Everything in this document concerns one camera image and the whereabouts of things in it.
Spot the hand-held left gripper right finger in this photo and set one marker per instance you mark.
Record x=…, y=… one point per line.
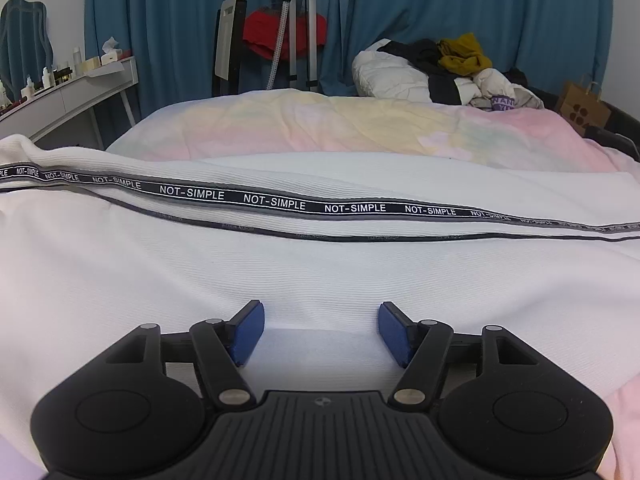
x=395, y=332

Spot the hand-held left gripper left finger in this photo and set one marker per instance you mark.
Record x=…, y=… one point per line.
x=247, y=332

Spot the white ribbed pants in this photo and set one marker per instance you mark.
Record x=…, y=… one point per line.
x=300, y=270

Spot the pastel tie-dye bedspread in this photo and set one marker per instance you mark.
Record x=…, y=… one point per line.
x=350, y=120

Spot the white quilted jacket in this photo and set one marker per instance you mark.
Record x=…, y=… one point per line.
x=385, y=75

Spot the black garment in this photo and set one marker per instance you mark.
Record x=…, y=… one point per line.
x=422, y=55

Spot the mustard yellow garment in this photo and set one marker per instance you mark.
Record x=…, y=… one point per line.
x=465, y=55

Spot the black chair with white back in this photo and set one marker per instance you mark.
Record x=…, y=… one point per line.
x=227, y=45

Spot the white vanity desk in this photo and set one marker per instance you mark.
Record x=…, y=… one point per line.
x=65, y=105

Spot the brown paper bag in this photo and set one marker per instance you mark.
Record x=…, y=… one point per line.
x=582, y=107

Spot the white paper sheet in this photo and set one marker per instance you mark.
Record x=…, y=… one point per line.
x=107, y=70

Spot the garment steamer stand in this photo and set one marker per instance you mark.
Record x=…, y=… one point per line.
x=311, y=40

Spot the red cloth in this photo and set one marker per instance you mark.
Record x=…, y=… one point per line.
x=262, y=30

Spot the blue curtain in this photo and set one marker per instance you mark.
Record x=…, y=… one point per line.
x=175, y=35
x=450, y=0

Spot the cream box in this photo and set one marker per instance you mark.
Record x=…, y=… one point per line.
x=91, y=66

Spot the white tissue box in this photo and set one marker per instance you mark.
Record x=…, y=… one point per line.
x=111, y=55

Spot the black sofa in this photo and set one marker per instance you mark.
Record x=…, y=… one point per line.
x=625, y=125

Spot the dark cosmetics set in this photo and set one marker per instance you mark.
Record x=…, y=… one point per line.
x=64, y=74

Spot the small white bottle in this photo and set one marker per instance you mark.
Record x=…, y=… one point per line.
x=47, y=79

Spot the white tall bottle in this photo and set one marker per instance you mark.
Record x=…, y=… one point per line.
x=77, y=56

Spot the small clear bottle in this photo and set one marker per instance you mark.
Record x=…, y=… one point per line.
x=27, y=91

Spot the wavy blue-framed mirror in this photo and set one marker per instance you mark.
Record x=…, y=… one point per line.
x=22, y=40

